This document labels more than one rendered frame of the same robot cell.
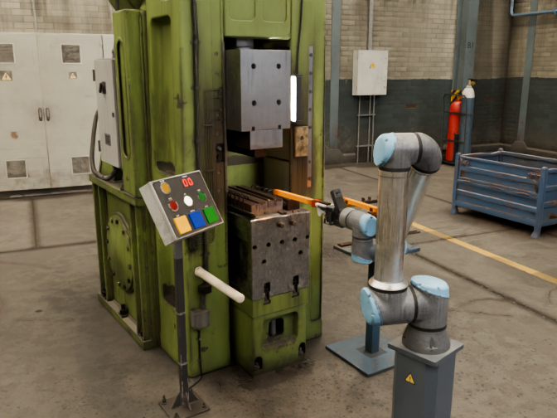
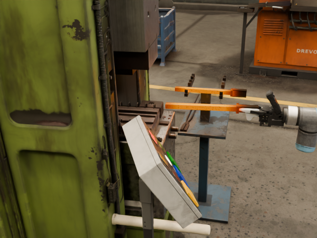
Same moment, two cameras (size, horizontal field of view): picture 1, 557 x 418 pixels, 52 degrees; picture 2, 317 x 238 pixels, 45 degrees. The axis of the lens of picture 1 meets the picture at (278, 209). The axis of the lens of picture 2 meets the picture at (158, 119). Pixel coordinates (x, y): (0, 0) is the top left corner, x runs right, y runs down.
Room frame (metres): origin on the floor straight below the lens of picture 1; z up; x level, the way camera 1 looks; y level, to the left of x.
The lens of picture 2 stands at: (1.72, 1.23, 1.83)
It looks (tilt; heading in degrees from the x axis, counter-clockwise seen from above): 27 degrees down; 316
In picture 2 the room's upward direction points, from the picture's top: 2 degrees counter-clockwise
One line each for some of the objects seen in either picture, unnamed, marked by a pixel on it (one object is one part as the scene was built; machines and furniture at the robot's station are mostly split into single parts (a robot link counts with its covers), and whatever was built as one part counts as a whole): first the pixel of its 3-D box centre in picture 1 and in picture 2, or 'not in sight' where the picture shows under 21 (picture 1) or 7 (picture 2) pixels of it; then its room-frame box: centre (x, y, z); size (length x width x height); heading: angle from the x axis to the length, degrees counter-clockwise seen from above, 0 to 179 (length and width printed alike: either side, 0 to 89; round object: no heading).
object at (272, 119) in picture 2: (337, 215); (271, 115); (2.49, -0.27, 1.03); 0.12 x 0.08 x 0.09; 34
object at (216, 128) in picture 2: (376, 248); (204, 121); (3.11, -0.56, 0.67); 0.40 x 0.30 x 0.02; 122
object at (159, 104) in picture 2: (288, 201); (151, 109); (3.09, -0.05, 0.95); 0.12 x 0.08 x 0.06; 34
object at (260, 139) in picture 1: (245, 135); (109, 51); (3.11, 0.18, 1.32); 0.42 x 0.20 x 0.10; 34
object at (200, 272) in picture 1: (219, 284); (162, 224); (2.67, 0.30, 0.62); 0.44 x 0.05 x 0.05; 34
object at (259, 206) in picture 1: (247, 199); (115, 120); (3.11, 0.18, 0.96); 0.42 x 0.20 x 0.09; 34
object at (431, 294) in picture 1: (426, 300); not in sight; (2.09, -0.59, 0.79); 0.17 x 0.15 x 0.18; 102
